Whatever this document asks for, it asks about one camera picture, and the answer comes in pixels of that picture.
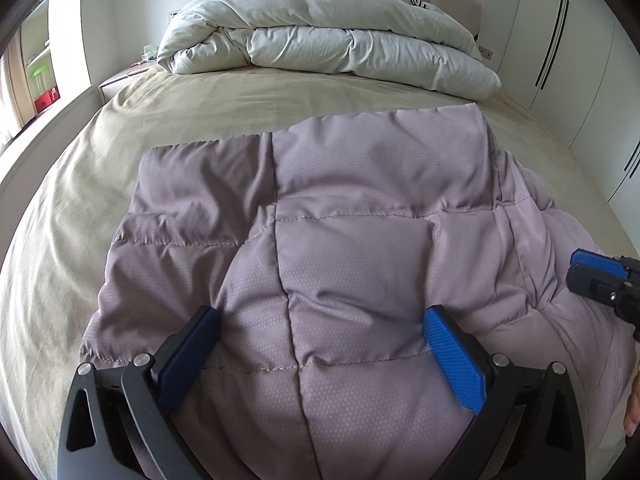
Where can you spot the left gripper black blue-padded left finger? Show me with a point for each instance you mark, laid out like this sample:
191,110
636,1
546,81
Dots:
107,409

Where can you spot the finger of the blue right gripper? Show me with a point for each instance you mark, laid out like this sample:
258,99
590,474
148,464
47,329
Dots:
596,277

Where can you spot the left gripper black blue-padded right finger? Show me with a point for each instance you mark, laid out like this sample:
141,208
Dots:
525,424

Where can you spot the mauve quilted down coat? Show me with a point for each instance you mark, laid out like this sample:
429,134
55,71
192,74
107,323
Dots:
321,245

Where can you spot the person's right hand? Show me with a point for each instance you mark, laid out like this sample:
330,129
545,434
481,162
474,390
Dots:
632,414

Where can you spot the beige bed sheet mattress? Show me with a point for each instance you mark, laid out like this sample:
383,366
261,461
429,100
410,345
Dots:
55,266

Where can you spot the red box on shelf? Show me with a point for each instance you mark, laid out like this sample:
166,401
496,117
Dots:
46,99

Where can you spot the white bedside table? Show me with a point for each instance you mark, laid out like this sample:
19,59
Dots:
110,87

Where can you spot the beige curtain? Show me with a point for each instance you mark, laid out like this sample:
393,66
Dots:
17,106

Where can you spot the white folded duvet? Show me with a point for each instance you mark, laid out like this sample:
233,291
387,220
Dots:
388,40

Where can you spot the tissue box on nightstand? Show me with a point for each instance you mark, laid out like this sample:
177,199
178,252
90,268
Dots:
149,53

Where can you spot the white wardrobe with black handles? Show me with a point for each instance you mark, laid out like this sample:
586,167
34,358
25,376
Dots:
572,65

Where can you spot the white wall shelf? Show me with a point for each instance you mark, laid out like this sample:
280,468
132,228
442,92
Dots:
36,42

